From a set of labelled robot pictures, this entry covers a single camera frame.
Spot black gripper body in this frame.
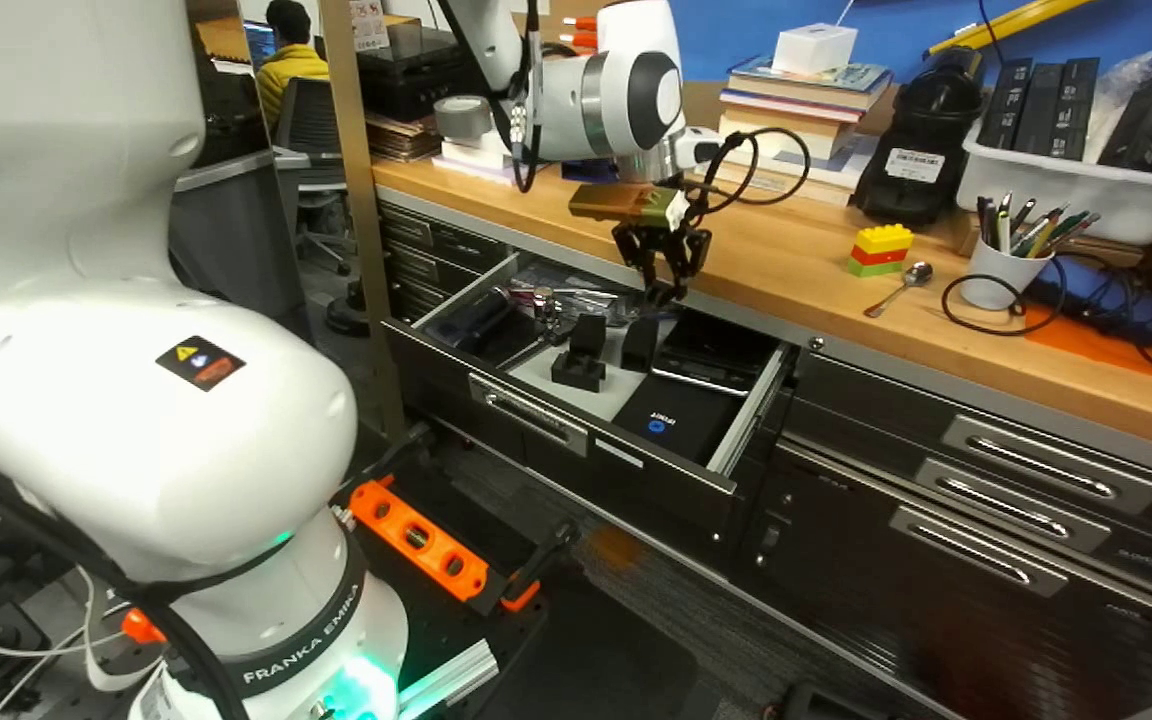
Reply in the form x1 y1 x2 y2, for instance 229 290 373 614
608 218 714 263

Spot long black plastic block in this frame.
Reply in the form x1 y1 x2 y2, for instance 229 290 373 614
620 300 675 377

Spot black steel tool drawer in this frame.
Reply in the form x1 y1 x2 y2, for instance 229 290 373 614
378 248 797 541

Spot black cabinet drawer face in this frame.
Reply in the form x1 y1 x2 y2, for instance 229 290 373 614
378 197 511 324

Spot black pronged holder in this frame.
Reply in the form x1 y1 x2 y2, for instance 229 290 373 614
549 311 616 396

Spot black box blue logo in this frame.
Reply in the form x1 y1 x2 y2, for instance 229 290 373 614
613 370 757 468

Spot wide white book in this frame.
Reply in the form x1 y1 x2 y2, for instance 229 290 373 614
711 115 880 184

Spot yellow red green toy brick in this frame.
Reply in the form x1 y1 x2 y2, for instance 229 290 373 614
843 220 920 280

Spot dark cover book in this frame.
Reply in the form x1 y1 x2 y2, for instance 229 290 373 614
718 58 901 101

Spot metal spoon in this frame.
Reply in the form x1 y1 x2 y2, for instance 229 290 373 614
858 256 934 322

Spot small white box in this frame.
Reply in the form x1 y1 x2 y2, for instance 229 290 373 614
772 21 858 82

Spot stack of brown boards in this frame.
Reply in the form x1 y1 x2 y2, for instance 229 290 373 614
362 111 448 165

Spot black device on bench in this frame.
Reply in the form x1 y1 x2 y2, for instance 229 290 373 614
848 61 988 229

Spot black equipment case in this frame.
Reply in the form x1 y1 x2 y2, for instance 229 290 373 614
357 21 470 123

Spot black clamp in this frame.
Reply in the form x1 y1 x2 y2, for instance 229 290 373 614
500 518 585 622

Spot blue foam board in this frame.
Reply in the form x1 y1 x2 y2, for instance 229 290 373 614
664 0 1152 89

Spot white pen cup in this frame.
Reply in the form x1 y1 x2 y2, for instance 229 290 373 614
964 235 1055 318

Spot orange spirit level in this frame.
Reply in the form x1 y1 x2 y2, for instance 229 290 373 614
344 478 549 622

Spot assorted pens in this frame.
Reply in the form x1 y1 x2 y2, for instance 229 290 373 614
970 191 1104 259

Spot dark office chair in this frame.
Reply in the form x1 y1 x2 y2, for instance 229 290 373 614
270 76 357 204

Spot yellow spirit level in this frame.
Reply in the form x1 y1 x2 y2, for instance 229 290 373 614
929 0 1094 61

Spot white plastic bin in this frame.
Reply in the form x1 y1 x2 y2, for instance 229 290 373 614
954 123 1152 248

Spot orange paper sheet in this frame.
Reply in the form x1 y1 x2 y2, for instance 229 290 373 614
1023 311 1152 385

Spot person in yellow shirt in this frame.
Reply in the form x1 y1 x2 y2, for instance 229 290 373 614
251 0 335 128

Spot dark grey partition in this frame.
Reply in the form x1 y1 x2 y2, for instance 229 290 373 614
171 149 325 335

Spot blue power drill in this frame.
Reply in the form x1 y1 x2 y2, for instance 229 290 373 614
1034 254 1152 344

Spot small blue computer screen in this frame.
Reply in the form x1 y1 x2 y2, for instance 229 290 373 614
235 18 283 72

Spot clear plastic bar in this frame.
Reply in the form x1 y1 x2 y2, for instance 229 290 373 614
391 637 505 720

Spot small orange clip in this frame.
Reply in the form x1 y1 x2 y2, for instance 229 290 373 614
115 606 163 654

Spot gold camera box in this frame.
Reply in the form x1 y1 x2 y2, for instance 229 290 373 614
562 182 696 231

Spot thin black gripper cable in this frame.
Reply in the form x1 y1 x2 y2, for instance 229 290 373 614
659 123 817 218

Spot grey duct tape roll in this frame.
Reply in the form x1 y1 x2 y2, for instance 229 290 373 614
428 91 505 152

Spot thin black cable loop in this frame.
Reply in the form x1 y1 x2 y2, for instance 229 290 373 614
934 263 1152 371

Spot brown wooden post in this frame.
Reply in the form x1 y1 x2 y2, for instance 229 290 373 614
315 0 411 444

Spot black drawer steel handle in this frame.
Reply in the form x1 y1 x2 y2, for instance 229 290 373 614
786 339 1152 534
760 494 1152 646
772 435 1152 592

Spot thick black cable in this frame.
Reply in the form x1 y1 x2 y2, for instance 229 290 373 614
0 435 247 720

